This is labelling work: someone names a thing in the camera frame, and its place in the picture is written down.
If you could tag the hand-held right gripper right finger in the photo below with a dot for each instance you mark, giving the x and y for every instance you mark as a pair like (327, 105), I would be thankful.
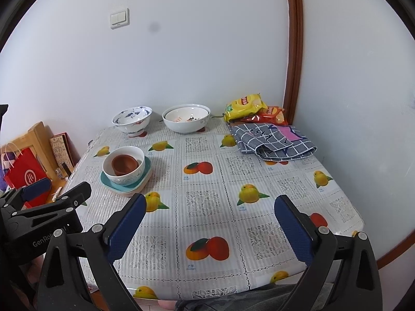
(293, 230)

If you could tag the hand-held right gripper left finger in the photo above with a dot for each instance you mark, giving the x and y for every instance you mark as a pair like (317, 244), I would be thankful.
(124, 230)

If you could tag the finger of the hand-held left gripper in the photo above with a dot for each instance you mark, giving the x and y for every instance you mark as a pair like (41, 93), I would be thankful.
(74, 194)
(37, 188)

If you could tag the pink square plate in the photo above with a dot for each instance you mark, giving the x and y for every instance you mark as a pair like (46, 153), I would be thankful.
(129, 194)

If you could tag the green square plate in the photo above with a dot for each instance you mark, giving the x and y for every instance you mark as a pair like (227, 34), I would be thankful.
(144, 184)

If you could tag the white bowl with grey pattern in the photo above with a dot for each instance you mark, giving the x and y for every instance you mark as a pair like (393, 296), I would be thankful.
(129, 178)

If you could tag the small brown bowl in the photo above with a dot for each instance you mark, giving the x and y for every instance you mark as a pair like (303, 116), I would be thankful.
(125, 159)
(124, 172)

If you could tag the blue square plate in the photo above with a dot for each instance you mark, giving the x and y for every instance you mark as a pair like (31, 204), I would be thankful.
(147, 168)

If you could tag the wooden side table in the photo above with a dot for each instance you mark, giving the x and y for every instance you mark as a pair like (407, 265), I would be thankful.
(66, 184)

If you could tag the small white tube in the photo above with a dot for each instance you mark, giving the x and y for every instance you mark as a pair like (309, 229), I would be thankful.
(57, 193)

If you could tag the red paper bag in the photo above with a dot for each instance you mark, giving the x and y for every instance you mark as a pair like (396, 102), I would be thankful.
(22, 171)

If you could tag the small glass bottle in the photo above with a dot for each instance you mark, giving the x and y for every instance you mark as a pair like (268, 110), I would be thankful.
(59, 173)

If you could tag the patterned beige book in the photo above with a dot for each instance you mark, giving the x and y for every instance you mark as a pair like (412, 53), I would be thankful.
(61, 149)

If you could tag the fruit print tablecloth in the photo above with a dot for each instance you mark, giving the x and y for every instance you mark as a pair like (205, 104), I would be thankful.
(207, 201)

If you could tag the blue patterned footed bowl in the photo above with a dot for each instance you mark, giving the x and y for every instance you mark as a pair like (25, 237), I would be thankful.
(133, 124)

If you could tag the person's grey trousers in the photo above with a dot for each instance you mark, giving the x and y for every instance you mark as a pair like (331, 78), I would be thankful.
(233, 301)

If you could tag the grey checked cloth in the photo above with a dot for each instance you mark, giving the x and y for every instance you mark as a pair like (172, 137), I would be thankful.
(259, 139)

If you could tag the brown wooden baseboard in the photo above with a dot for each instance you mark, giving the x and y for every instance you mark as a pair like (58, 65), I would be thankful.
(394, 255)

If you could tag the red chips bag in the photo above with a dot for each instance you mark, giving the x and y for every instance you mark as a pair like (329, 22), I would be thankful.
(272, 113)

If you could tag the large white bowl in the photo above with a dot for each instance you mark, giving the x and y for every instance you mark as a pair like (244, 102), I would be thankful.
(186, 126)

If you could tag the white bowl with printed inside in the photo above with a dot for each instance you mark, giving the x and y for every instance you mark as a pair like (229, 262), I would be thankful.
(181, 115)

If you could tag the yellow chips bag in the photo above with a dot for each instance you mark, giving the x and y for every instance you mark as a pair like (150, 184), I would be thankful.
(244, 107)

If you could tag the light wooden frame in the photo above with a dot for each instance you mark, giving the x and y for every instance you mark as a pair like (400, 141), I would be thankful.
(37, 136)

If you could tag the white wall light switch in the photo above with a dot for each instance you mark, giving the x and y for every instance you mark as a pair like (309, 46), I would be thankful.
(119, 18)

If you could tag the brown wooden door frame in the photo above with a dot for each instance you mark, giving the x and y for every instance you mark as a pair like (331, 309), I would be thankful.
(295, 39)

